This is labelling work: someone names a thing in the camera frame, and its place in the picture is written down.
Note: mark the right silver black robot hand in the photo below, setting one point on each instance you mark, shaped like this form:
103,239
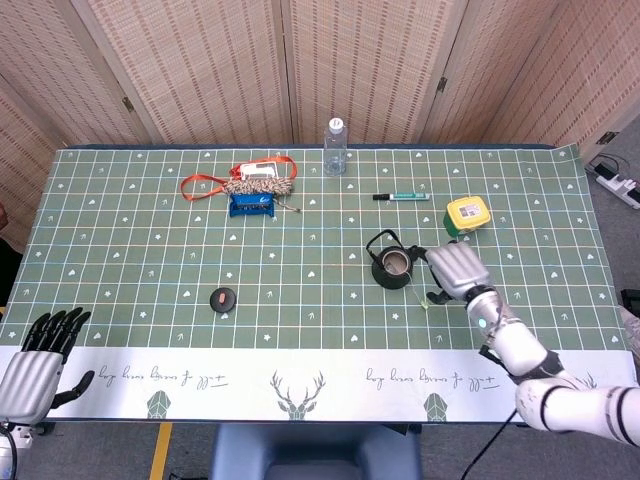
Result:
457,270

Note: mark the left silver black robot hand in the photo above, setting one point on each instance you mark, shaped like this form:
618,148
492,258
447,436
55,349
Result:
30,370

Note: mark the grey pyramid tea bag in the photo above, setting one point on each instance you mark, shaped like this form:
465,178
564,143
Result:
425,304

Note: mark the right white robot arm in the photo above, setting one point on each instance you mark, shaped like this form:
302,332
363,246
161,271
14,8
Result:
530,360

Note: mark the blue robot base seat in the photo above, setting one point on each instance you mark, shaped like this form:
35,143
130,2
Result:
315,452

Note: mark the black teapot lid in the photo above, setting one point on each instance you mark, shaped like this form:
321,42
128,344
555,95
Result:
223,299

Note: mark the green tub with yellow lid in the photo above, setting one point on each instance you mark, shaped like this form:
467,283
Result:
466,215

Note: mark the teal white marker pen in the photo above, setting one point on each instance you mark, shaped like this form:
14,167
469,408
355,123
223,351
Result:
407,196

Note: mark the green grid tablecloth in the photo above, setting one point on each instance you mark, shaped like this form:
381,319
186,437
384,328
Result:
300,280

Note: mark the clear plastic water bottle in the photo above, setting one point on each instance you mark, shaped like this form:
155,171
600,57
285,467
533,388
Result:
335,152

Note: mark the white power strip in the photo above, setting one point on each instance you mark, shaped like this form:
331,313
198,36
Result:
620,187

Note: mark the blue snack packet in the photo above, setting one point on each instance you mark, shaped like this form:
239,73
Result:
252,206

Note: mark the white badge card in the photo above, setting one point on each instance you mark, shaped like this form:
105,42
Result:
256,171

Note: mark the woven bamboo folding screen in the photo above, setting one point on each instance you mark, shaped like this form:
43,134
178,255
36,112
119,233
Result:
200,70

